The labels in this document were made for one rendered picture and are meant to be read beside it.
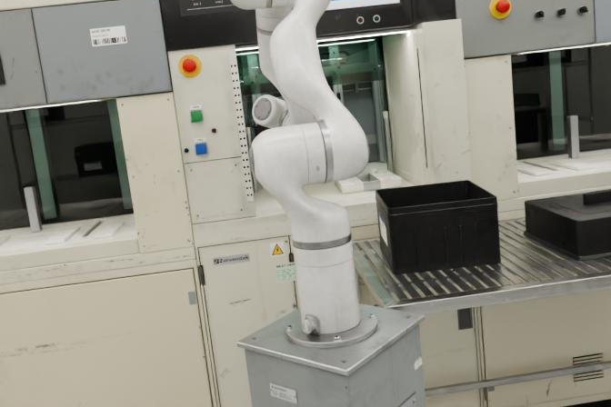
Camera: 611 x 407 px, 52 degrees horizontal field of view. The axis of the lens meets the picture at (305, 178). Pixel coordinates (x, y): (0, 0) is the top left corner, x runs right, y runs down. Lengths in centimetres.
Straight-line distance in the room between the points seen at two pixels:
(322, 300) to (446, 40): 100
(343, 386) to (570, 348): 131
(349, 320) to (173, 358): 94
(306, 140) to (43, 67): 102
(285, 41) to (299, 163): 26
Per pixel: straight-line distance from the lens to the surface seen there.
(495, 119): 206
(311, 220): 119
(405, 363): 132
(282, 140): 117
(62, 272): 206
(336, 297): 123
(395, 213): 156
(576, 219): 166
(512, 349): 226
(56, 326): 212
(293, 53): 125
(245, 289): 200
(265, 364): 129
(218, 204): 194
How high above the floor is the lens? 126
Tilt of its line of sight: 9 degrees down
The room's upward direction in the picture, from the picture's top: 6 degrees counter-clockwise
